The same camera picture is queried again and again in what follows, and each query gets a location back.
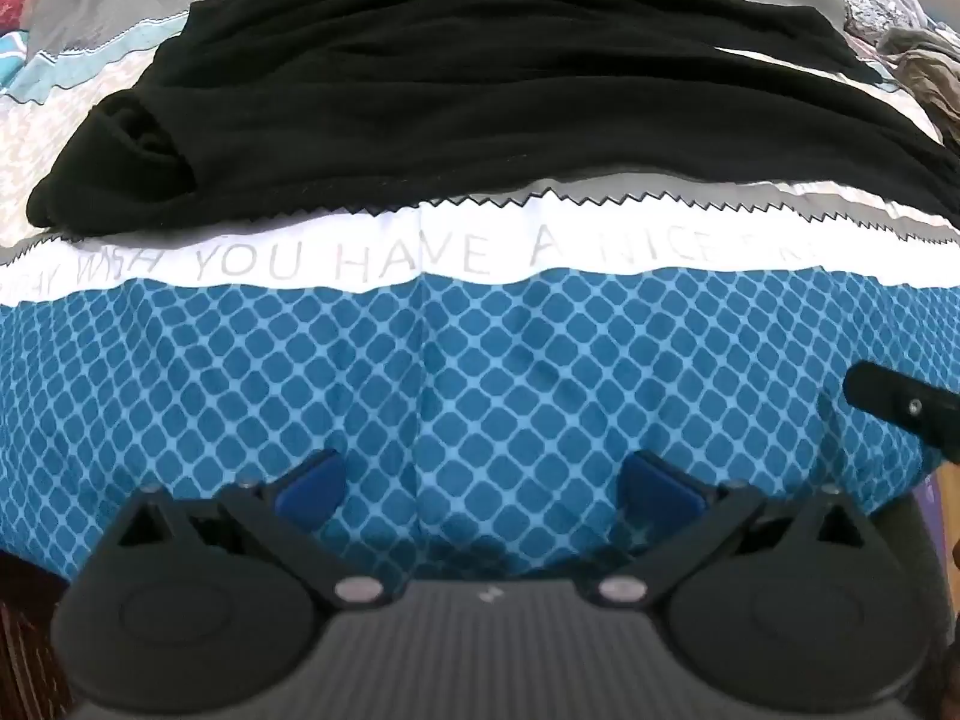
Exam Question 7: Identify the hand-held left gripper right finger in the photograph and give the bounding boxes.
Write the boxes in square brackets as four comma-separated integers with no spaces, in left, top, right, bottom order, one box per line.
[591,450,872,610]

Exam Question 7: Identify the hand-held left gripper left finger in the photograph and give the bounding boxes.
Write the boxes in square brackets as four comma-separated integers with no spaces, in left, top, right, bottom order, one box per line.
[118,449,392,610]

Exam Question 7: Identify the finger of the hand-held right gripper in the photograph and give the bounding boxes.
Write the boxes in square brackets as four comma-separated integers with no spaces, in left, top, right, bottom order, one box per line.
[843,361,960,460]

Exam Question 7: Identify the black pants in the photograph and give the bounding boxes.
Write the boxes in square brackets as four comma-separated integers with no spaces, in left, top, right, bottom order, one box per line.
[26,0,960,230]

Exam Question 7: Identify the patterned bedspread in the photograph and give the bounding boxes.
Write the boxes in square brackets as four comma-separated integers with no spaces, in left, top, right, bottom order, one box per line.
[0,0,960,587]

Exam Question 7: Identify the wooden bed frame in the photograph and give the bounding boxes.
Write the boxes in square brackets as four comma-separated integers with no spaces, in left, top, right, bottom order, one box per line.
[0,540,80,720]

